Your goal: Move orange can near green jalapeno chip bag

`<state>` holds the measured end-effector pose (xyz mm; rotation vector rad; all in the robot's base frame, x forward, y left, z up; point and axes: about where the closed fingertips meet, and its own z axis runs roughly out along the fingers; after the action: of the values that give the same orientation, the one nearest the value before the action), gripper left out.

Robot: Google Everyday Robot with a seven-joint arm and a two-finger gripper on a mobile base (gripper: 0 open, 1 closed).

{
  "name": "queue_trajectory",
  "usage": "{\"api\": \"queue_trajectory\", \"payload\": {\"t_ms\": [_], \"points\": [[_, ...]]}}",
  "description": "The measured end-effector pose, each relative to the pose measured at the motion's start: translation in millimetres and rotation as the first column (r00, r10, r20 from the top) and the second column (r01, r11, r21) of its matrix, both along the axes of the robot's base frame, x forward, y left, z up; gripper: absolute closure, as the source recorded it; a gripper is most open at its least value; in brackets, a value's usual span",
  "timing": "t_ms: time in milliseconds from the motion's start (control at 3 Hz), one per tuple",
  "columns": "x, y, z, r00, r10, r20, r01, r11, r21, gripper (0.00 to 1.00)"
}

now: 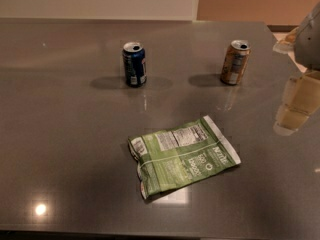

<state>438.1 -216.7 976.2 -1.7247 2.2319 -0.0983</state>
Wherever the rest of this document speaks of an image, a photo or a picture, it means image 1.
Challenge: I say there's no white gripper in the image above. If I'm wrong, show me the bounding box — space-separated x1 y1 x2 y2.
273 2 320 136

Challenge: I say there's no orange soda can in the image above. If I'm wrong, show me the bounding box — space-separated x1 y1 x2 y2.
220 40 251 85

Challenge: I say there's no green jalapeno chip bag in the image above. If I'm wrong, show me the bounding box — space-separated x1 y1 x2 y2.
128 116 241 199

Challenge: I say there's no blue soda can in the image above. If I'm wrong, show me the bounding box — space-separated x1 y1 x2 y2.
122 42 147 87

